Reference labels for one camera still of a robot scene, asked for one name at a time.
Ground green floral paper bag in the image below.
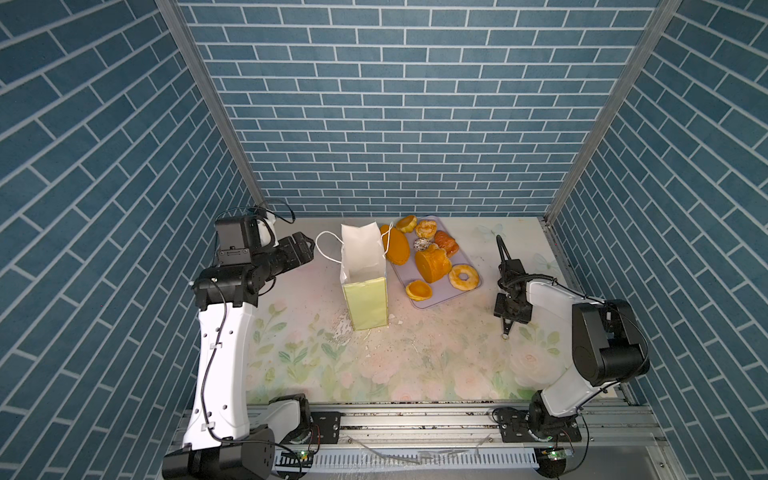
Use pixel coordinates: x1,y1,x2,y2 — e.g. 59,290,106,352
315,222,389,331

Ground large orange loaf chunk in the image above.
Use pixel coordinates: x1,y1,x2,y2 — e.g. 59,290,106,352
414,244,453,284

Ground metal tongs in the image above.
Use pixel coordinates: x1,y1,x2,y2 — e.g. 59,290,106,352
502,318,515,339

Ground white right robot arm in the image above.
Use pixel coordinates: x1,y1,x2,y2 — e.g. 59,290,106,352
491,257,650,443

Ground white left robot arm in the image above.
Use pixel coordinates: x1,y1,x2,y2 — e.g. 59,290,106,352
162,232,315,479

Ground long oval orange bread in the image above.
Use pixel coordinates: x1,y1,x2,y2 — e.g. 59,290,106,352
379,225,410,266

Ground lilac plastic tray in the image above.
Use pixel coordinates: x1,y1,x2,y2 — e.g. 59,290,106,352
392,215,483,309

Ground brown croissant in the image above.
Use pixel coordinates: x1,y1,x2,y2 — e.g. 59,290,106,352
433,230,460,258

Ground orange egg tart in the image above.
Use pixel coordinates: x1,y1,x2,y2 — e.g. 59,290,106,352
406,280,433,302

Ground white chocolate drizzle donut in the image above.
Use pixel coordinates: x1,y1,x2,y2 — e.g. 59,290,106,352
413,238,433,252

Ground pale puff pastry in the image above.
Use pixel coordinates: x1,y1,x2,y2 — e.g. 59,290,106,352
414,220,438,240

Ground yellow tart shell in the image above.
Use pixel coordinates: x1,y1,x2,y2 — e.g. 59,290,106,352
395,215,418,234

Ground plain ring donut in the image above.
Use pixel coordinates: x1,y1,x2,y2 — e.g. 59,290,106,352
448,264,480,291

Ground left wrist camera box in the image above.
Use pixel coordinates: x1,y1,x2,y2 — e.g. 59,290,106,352
214,207,277,266

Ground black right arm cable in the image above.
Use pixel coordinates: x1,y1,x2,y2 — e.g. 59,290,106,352
494,235,652,397

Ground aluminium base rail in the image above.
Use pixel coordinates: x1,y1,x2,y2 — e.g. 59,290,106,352
157,400,685,480

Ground white vented cable duct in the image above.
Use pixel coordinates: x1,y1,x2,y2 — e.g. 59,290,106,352
273,447,539,474

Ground aluminium left corner post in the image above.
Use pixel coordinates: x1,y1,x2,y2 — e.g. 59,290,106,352
156,0,264,204

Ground aluminium corner post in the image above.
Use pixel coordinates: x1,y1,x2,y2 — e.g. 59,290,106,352
543,0,682,228
156,0,264,204

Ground aluminium right corner post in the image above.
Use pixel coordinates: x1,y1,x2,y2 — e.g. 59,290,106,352
543,0,682,228

